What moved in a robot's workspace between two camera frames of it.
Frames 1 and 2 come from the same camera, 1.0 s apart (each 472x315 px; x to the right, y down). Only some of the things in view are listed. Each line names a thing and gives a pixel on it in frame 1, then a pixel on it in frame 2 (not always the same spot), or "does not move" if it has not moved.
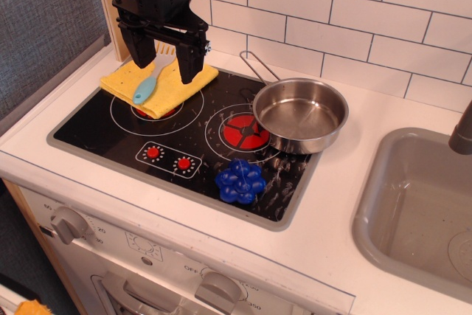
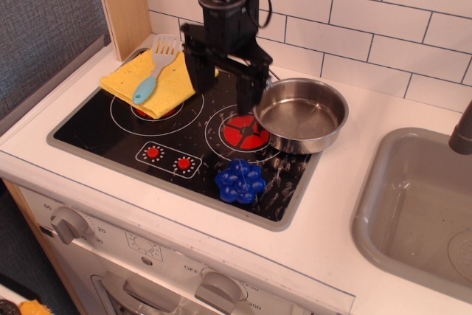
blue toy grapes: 240,182 does not move
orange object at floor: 32,307 does not move
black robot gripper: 162,2 to 230,28
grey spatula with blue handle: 165,53 does not move
